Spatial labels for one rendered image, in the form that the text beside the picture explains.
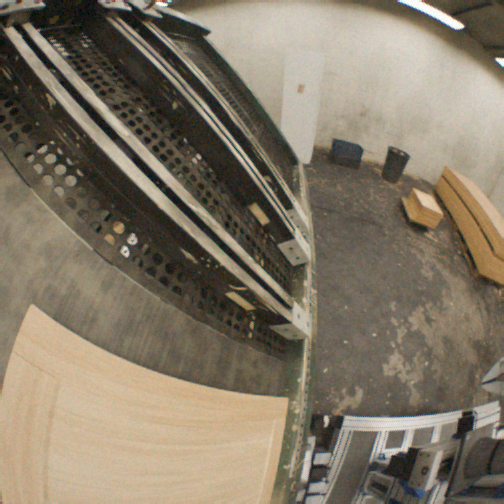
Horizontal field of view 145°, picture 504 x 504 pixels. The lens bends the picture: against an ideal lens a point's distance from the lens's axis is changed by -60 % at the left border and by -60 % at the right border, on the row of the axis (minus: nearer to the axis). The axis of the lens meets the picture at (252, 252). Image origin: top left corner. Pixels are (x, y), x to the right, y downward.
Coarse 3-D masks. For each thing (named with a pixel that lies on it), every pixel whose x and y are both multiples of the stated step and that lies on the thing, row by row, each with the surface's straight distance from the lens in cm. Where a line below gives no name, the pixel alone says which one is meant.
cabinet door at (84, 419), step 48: (48, 336) 25; (48, 384) 26; (96, 384) 26; (144, 384) 28; (192, 384) 32; (0, 432) 30; (48, 432) 28; (96, 432) 29; (144, 432) 30; (192, 432) 35; (240, 432) 44; (0, 480) 35; (48, 480) 33; (96, 480) 33; (144, 480) 35; (192, 480) 40; (240, 480) 50
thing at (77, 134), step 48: (0, 0) 61; (0, 48) 53; (48, 48) 44; (48, 96) 34; (96, 96) 34; (96, 144) 27; (144, 192) 26; (192, 240) 28; (240, 288) 35; (288, 336) 58
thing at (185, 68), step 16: (128, 0) 84; (160, 0) 81; (128, 16) 84; (144, 16) 80; (160, 16) 84; (144, 32) 78; (160, 32) 80; (160, 48) 73; (176, 48) 75; (176, 64) 69; (192, 64) 72; (192, 80) 67; (208, 80) 71; (208, 96) 65; (224, 112) 64; (240, 128) 64; (240, 144) 66; (256, 144) 69; (256, 160) 67; (272, 176) 69; (288, 192) 76; (288, 208) 76; (304, 224) 81
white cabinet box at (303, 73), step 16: (288, 64) 357; (304, 64) 354; (320, 64) 353; (288, 80) 356; (304, 80) 352; (320, 80) 351; (288, 96) 357; (304, 96) 353; (288, 112) 359; (304, 112) 355; (288, 128) 365; (304, 128) 360; (304, 144) 368; (304, 160) 378
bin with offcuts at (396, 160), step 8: (392, 152) 418; (400, 152) 462; (392, 160) 420; (400, 160) 419; (408, 160) 434; (384, 168) 437; (392, 168) 425; (400, 168) 427; (384, 176) 437; (392, 176) 431; (400, 176) 444
